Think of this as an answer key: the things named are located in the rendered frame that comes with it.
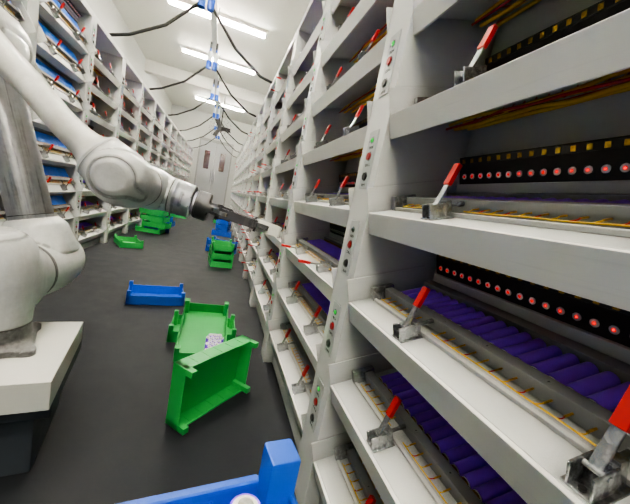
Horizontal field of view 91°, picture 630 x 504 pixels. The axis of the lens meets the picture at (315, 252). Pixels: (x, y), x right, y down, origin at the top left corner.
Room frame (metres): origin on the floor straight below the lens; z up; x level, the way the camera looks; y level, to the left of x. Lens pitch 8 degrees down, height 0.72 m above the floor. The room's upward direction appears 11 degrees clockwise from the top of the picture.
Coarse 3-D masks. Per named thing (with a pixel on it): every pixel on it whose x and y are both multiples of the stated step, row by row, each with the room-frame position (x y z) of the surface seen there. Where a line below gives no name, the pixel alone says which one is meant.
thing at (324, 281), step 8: (304, 232) 1.32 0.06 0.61; (312, 232) 1.34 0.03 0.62; (320, 232) 1.35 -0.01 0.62; (288, 240) 1.30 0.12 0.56; (296, 240) 1.31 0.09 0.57; (304, 240) 1.31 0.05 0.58; (288, 248) 1.25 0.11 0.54; (288, 256) 1.26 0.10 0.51; (296, 256) 1.10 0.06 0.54; (304, 256) 1.09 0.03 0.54; (296, 264) 1.12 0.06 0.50; (304, 264) 0.99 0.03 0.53; (312, 264) 0.97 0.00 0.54; (304, 272) 1.01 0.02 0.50; (312, 272) 0.90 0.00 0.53; (328, 272) 0.87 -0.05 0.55; (336, 272) 0.73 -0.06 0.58; (312, 280) 0.92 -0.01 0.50; (320, 280) 0.83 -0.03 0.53; (328, 280) 0.80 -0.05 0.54; (320, 288) 0.84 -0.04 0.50; (328, 288) 0.77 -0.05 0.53; (328, 296) 0.77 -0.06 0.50
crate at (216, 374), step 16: (240, 336) 1.09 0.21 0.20; (208, 352) 0.93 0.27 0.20; (224, 352) 0.95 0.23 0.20; (240, 352) 1.10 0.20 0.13; (176, 368) 0.84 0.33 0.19; (192, 368) 0.83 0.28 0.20; (208, 368) 0.97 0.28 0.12; (224, 368) 1.04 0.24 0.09; (240, 368) 1.10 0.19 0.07; (176, 384) 0.83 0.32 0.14; (192, 384) 0.91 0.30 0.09; (208, 384) 0.98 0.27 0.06; (224, 384) 1.05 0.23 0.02; (240, 384) 1.08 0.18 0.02; (176, 400) 0.83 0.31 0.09; (192, 400) 0.92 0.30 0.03; (208, 400) 0.97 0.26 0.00; (224, 400) 0.99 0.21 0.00; (176, 416) 0.82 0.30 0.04; (192, 416) 0.89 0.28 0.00
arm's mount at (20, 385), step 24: (48, 336) 0.75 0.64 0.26; (72, 336) 0.77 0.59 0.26; (0, 360) 0.62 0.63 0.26; (24, 360) 0.63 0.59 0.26; (48, 360) 0.65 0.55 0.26; (0, 384) 0.54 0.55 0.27; (24, 384) 0.56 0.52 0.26; (48, 384) 0.58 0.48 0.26; (0, 408) 0.54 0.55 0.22; (24, 408) 0.56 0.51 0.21; (48, 408) 0.58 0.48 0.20
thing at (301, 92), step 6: (312, 66) 1.42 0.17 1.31; (306, 72) 1.54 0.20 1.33; (312, 72) 1.43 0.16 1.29; (306, 78) 1.52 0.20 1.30; (300, 84) 1.62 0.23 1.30; (306, 84) 1.53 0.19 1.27; (294, 90) 1.79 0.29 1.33; (300, 90) 1.64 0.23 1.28; (306, 90) 1.72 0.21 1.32; (288, 96) 1.97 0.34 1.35; (294, 96) 1.76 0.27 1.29; (300, 96) 1.82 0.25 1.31; (306, 96) 1.83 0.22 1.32; (288, 102) 1.91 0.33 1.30; (294, 102) 1.94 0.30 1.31; (300, 102) 1.95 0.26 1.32; (288, 108) 1.93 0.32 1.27
